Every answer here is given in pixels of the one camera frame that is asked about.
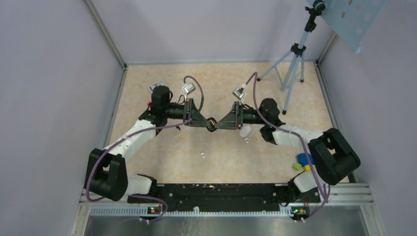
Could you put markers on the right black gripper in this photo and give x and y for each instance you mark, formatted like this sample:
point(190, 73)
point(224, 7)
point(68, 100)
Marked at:
point(234, 119)

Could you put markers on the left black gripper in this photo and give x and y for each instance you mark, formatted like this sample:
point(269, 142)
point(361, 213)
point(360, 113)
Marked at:
point(198, 120)

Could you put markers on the black charging case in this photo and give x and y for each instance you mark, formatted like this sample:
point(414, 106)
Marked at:
point(211, 124)

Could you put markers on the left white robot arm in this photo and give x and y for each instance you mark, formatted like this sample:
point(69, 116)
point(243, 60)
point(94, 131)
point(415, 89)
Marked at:
point(107, 173)

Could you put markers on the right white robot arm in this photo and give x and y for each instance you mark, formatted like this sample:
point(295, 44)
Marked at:
point(329, 155)

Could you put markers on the white charging case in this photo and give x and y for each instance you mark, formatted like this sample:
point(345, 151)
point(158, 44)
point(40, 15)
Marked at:
point(245, 131)

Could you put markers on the card deck box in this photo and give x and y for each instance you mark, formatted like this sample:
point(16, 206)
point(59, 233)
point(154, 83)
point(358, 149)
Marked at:
point(156, 84)

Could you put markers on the light blue tripod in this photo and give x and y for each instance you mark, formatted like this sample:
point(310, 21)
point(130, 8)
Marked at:
point(296, 67)

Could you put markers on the blue toy block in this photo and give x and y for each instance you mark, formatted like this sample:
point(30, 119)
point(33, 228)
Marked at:
point(302, 159)

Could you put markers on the green cube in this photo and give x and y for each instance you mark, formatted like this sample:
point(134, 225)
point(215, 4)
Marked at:
point(297, 166)

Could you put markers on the perforated blue panel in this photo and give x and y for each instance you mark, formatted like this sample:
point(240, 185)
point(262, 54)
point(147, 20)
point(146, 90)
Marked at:
point(350, 19)

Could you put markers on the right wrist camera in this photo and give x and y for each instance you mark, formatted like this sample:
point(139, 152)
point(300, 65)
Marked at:
point(240, 94)

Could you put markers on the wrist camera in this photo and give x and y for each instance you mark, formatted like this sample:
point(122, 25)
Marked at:
point(240, 94)
point(187, 89)

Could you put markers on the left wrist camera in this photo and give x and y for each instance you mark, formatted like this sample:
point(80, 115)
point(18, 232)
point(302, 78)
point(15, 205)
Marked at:
point(187, 89)

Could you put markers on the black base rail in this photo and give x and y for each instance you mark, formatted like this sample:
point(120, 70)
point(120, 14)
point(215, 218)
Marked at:
point(231, 197)

